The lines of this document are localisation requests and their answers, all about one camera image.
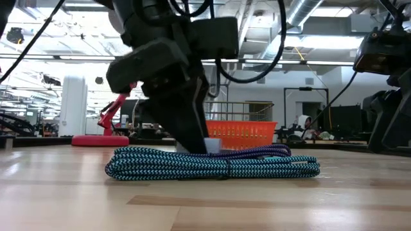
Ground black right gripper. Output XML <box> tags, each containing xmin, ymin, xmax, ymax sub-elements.
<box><xmin>353</xmin><ymin>27</ymin><xmax>411</xmax><ymax>153</ymax></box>

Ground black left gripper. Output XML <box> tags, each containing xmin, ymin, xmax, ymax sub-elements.
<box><xmin>105</xmin><ymin>37</ymin><xmax>210</xmax><ymax>154</ymax></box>

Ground pale plastic charger block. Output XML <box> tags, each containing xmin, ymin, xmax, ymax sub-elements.
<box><xmin>175</xmin><ymin>137</ymin><xmax>222</xmax><ymax>154</ymax></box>

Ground black computer monitor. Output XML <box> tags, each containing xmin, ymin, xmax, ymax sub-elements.
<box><xmin>120</xmin><ymin>98</ymin><xmax>145</xmax><ymax>124</ymax></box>
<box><xmin>322</xmin><ymin>105</ymin><xmax>363</xmax><ymax>133</ymax></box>

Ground orange plastic basket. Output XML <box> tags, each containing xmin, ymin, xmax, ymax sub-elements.
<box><xmin>205</xmin><ymin>120</ymin><xmax>279</xmax><ymax>151</ymax></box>

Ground person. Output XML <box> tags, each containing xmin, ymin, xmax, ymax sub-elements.
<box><xmin>297</xmin><ymin>114</ymin><xmax>314</xmax><ymax>132</ymax></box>

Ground white pillar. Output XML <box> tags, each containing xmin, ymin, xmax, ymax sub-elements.
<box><xmin>58</xmin><ymin>75</ymin><xmax>88</xmax><ymax>137</ymax></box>

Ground black ceiling spotlight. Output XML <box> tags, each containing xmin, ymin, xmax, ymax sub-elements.
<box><xmin>6</xmin><ymin>27</ymin><xmax>25</xmax><ymax>45</ymax></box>

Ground teal braided cable bundle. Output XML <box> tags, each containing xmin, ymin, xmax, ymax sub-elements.
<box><xmin>105</xmin><ymin>146</ymin><xmax>321</xmax><ymax>181</ymax></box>

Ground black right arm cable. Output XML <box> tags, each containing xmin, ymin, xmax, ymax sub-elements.
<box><xmin>301</xmin><ymin>71</ymin><xmax>358</xmax><ymax>137</ymax></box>

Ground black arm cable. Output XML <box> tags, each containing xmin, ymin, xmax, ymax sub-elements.
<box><xmin>0</xmin><ymin>0</ymin><xmax>67</xmax><ymax>85</ymax></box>
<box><xmin>301</xmin><ymin>71</ymin><xmax>358</xmax><ymax>137</ymax></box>

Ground metal wire basket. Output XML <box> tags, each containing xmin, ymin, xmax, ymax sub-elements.
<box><xmin>204</xmin><ymin>101</ymin><xmax>275</xmax><ymax>122</ymax></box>

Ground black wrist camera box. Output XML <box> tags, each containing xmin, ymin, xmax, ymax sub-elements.
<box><xmin>189</xmin><ymin>15</ymin><xmax>240</xmax><ymax>60</ymax></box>

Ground black metal stand frame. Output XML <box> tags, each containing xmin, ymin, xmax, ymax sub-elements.
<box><xmin>283</xmin><ymin>87</ymin><xmax>330</xmax><ymax>129</ymax></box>

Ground black camera cable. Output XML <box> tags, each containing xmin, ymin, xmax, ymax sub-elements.
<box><xmin>214</xmin><ymin>0</ymin><xmax>287</xmax><ymax>85</ymax></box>

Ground silver ventilation duct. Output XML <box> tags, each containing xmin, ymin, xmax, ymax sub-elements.
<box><xmin>266</xmin><ymin>0</ymin><xmax>324</xmax><ymax>60</ymax></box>

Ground black aluminium rig frame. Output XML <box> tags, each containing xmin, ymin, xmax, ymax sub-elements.
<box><xmin>0</xmin><ymin>136</ymin><xmax>411</xmax><ymax>158</ymax></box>

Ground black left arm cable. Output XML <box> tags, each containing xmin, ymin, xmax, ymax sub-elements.
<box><xmin>0</xmin><ymin>0</ymin><xmax>67</xmax><ymax>85</ymax></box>

